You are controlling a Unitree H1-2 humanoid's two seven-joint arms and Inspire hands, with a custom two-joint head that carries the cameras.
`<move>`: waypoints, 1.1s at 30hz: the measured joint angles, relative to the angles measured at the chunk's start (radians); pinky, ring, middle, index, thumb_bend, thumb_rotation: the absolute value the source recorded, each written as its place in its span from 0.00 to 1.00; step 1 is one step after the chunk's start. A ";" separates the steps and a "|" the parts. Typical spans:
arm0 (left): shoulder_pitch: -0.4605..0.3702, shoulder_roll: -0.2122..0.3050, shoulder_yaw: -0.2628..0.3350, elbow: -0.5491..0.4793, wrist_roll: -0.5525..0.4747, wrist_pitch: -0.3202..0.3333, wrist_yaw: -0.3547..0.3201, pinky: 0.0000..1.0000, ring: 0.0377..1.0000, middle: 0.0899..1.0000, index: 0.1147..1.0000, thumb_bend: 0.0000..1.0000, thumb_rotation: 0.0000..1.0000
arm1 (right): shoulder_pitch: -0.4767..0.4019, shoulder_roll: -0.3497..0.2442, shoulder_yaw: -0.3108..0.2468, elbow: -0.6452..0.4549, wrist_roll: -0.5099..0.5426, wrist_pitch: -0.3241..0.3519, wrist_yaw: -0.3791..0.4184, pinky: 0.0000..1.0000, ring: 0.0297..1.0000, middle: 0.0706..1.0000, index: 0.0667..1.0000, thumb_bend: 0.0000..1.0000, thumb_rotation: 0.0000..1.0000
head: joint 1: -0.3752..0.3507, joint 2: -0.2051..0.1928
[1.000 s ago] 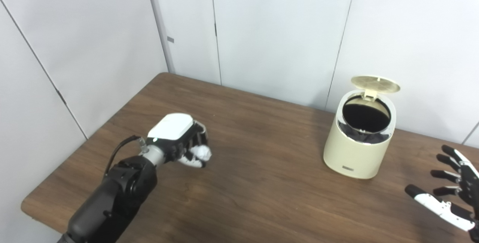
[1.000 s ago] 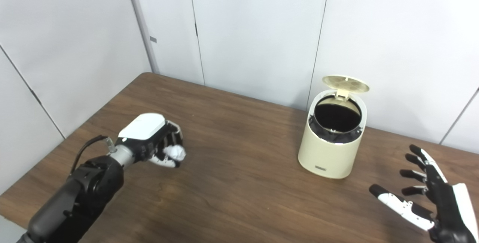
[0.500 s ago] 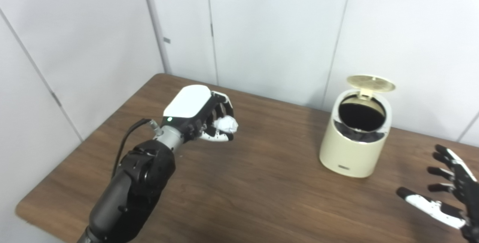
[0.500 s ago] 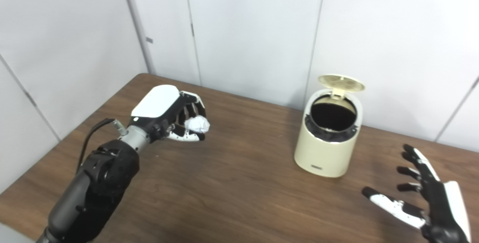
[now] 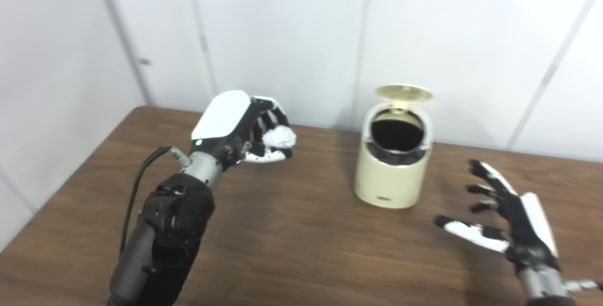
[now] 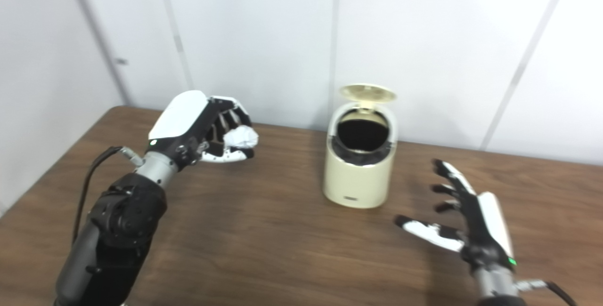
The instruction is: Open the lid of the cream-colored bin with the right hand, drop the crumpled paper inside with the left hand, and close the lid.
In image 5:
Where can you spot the black bin liner bag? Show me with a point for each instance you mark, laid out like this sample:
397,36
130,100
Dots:
395,134

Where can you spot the cream round bin lid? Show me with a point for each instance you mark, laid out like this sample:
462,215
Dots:
404,93

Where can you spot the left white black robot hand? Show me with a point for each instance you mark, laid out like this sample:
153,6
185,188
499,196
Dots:
221,117

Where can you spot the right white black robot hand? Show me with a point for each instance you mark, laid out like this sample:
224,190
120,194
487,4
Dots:
527,230

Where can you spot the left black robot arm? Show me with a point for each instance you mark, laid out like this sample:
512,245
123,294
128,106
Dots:
169,221

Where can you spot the cream-colored bin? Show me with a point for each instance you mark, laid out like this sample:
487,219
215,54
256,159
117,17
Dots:
386,181

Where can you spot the white paper ball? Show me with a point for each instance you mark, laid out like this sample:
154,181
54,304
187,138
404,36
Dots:
281,136

